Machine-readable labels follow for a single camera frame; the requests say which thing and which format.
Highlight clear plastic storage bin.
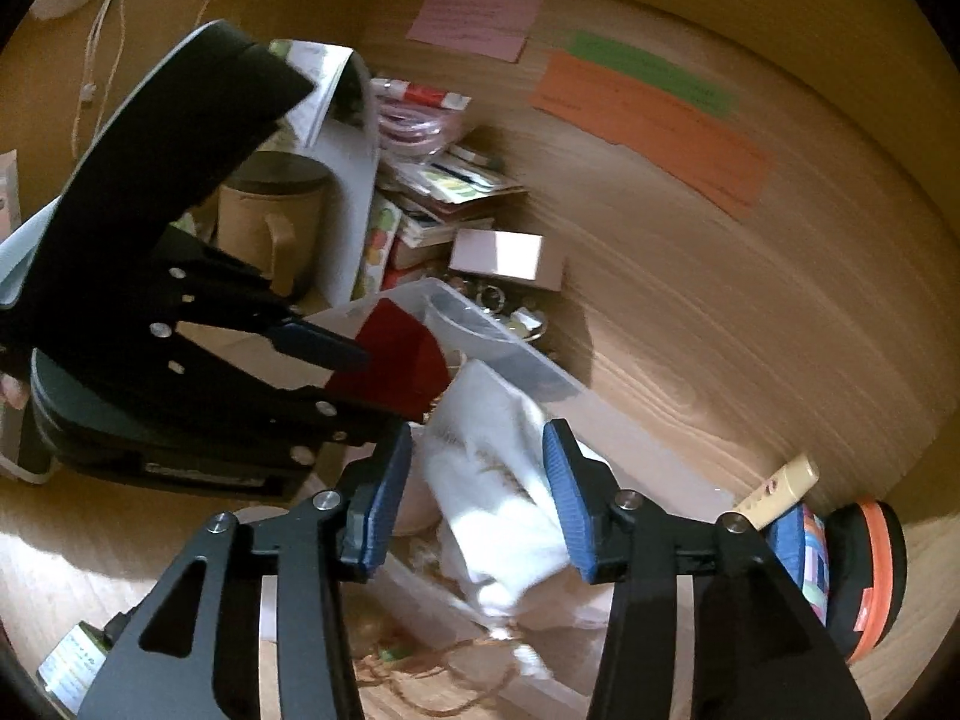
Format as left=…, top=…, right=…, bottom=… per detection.
left=300, top=277, right=740, bottom=702

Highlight small white cardboard box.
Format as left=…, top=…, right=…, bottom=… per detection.
left=448, top=229, right=569, bottom=293

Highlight pink cable packet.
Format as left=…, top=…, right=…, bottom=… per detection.
left=371, top=75, right=473, bottom=158

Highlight colourful dotted box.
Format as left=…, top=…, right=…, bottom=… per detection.
left=360, top=195, right=402, bottom=297

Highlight white folder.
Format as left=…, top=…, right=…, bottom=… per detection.
left=311, top=45, right=383, bottom=308

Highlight red fabric pouch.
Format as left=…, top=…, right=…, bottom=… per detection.
left=330, top=298, right=451, bottom=421

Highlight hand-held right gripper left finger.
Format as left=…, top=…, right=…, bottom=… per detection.
left=75, top=422, right=415, bottom=720

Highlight white cloth bag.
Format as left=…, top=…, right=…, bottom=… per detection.
left=420, top=360, right=601, bottom=616

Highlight green paper note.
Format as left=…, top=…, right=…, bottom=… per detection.
left=566, top=30, right=740, bottom=119

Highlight wooden desktop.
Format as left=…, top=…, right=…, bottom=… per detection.
left=0, top=232, right=938, bottom=720

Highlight orange and black round case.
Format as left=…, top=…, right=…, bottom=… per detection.
left=821, top=499, right=908, bottom=665

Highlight beige plastic tube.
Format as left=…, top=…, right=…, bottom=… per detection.
left=731, top=454, right=820, bottom=537

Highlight green-label tube with orange face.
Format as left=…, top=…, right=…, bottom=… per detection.
left=34, top=615, right=125, bottom=713

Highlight printed white paper sheets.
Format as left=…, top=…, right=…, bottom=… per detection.
left=270, top=37, right=353, bottom=147

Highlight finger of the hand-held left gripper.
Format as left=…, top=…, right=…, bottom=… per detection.
left=142, top=229, right=372, bottom=374
left=150, top=345, right=406, bottom=466

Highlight brown twine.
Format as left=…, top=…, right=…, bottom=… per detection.
left=352, top=615, right=526, bottom=717

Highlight brown ceramic mug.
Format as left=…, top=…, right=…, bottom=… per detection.
left=216, top=151, right=332, bottom=299

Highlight stack of small books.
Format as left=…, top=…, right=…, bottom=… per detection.
left=375, top=142, right=530, bottom=271

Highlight pink paper note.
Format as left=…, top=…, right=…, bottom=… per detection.
left=406, top=0, right=546, bottom=63

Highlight white cable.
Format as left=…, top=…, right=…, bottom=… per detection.
left=71, top=0, right=241, bottom=158

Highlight orange paper note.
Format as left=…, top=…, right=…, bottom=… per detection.
left=529, top=52, right=773, bottom=222

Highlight pile of metal rings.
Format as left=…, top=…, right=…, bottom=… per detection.
left=450, top=277, right=552, bottom=342

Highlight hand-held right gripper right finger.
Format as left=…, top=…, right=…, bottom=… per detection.
left=541, top=418, right=872, bottom=720

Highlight blue checkered box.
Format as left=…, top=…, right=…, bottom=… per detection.
left=765, top=502, right=830, bottom=627

